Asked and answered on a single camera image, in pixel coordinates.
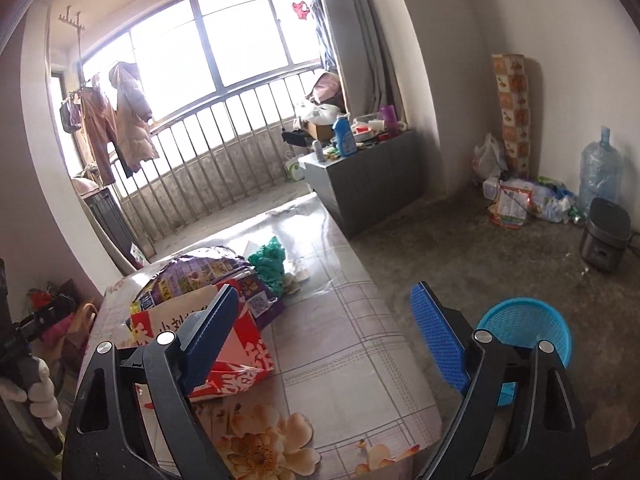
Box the pink bag on cabinet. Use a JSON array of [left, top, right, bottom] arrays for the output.
[[306, 72, 345, 110]]

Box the green plastic bag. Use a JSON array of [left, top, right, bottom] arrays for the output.
[[247, 236, 285, 297]]

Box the white green shopping bag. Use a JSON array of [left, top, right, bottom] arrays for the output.
[[284, 157, 305, 182]]

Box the red snack bag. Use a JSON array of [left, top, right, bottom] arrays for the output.
[[128, 284, 276, 403]]

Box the black rice cooker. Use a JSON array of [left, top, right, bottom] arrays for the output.
[[579, 197, 631, 273]]

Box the purple snack bag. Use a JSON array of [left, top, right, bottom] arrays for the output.
[[130, 246, 284, 330]]

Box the blue mesh trash basket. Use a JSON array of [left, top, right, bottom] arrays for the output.
[[474, 297, 574, 408]]

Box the white plastic bag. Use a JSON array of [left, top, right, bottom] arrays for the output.
[[472, 133, 508, 181]]

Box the metal balcony railing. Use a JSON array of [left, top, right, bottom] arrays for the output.
[[111, 64, 320, 254]]

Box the red hanging cloth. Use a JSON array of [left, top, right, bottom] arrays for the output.
[[292, 1, 310, 21]]

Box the brown hanging garment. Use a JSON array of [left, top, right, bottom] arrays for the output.
[[79, 87, 117, 186]]

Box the cardboard box on cabinet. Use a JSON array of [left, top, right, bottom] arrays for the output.
[[300, 119, 334, 142]]

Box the pink puffer jacket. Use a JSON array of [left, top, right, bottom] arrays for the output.
[[108, 62, 158, 172]]

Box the large clear water jug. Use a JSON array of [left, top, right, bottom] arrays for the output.
[[578, 126, 624, 214]]

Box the grey curtain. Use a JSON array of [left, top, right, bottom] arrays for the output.
[[322, 0, 404, 118]]

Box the pile of floor trash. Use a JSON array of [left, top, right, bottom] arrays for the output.
[[483, 177, 586, 230]]

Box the grey cabinet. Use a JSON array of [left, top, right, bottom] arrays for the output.
[[299, 130, 425, 238]]

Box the purple cup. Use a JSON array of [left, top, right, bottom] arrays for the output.
[[380, 104, 400, 136]]

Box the blue detergent bottle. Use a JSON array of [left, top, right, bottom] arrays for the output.
[[333, 115, 358, 158]]

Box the left hand white glove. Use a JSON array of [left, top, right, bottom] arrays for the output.
[[0, 356, 62, 430]]

